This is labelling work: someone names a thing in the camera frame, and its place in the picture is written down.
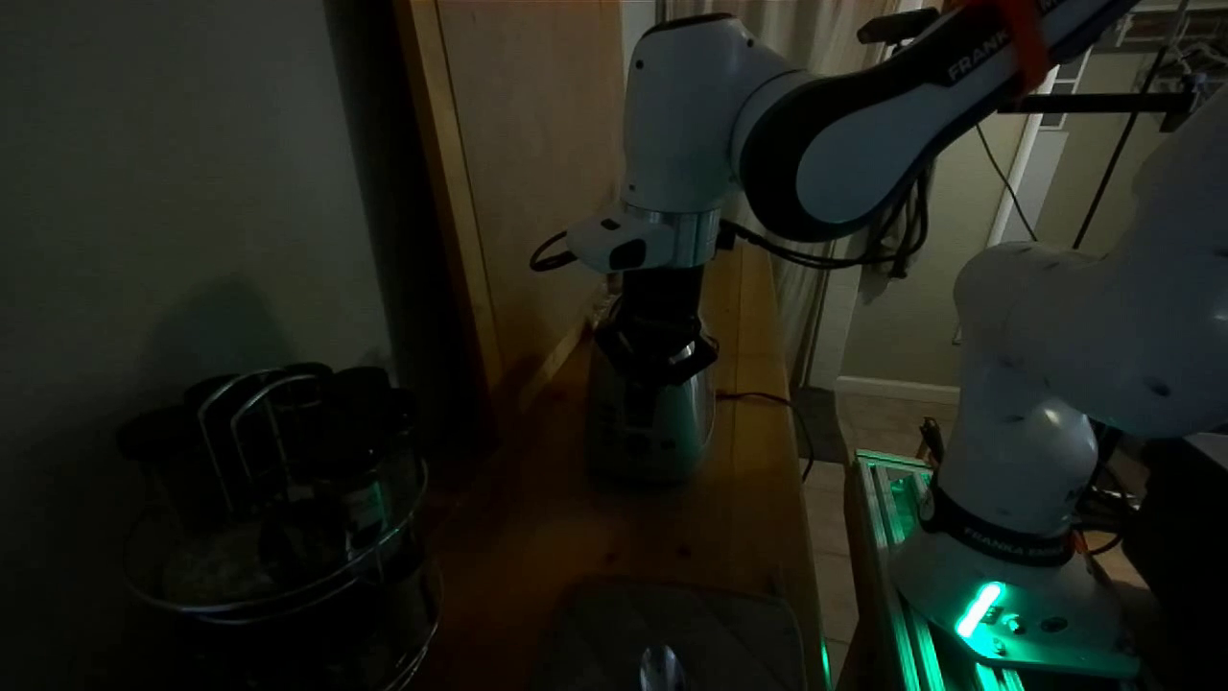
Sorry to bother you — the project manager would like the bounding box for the green lit robot base mount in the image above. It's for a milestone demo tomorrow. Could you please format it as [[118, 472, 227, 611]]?
[[849, 444, 1156, 691]]

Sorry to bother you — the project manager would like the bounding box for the stainless steel toaster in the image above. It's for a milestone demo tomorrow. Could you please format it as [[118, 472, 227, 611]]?
[[583, 319, 718, 486]]

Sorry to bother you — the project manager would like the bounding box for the orange cable connector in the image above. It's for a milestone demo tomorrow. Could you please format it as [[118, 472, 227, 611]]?
[[979, 0, 1054, 62]]

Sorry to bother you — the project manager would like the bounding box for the black toaster power cable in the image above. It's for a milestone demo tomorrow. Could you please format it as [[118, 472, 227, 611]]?
[[710, 385, 797, 416]]

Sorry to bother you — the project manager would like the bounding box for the metal spoon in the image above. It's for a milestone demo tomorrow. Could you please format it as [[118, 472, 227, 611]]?
[[638, 643, 688, 691]]

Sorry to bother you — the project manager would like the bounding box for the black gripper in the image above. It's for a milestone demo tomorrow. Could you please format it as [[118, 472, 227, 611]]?
[[591, 259, 718, 389]]

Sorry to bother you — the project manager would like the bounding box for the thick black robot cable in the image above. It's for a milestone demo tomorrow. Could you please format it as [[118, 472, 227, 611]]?
[[718, 163, 940, 301]]

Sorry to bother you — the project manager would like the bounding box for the grey drying mat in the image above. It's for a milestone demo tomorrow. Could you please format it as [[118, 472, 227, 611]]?
[[541, 580, 812, 691]]

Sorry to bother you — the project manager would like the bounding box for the black wire dish rack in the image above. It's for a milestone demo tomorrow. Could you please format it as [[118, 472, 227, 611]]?
[[110, 361, 445, 691]]

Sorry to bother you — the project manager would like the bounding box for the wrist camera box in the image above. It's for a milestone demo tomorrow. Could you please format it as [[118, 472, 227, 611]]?
[[562, 207, 682, 277]]

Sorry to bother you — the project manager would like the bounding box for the large wooden backboard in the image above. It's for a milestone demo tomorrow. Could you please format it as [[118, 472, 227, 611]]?
[[393, 0, 632, 402]]

